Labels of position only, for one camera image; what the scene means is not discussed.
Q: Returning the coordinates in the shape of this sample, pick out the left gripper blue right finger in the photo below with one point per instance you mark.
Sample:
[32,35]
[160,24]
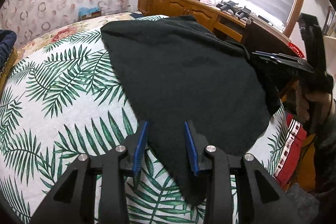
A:
[191,142]

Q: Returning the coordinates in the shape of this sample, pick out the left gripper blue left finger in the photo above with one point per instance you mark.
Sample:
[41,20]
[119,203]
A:
[138,147]

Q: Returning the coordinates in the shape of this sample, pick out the black garment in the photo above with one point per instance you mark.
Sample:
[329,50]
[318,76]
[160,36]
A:
[175,70]

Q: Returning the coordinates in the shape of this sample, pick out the red patterned cloth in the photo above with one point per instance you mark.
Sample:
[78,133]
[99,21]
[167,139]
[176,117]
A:
[289,156]

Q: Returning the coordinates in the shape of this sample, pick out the palm leaf print sheet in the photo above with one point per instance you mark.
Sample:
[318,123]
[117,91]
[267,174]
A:
[64,100]

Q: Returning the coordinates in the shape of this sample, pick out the floral blanket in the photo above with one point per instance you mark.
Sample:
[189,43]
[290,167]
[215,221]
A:
[63,32]

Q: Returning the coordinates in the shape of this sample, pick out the wooden sideboard cabinet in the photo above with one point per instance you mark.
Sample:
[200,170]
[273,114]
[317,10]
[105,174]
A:
[218,22]

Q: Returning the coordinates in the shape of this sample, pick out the cardboard box with blue items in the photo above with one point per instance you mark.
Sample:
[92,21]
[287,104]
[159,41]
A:
[85,13]

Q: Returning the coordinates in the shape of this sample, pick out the navy folded cloth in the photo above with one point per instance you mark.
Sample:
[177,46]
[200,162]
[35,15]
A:
[7,41]

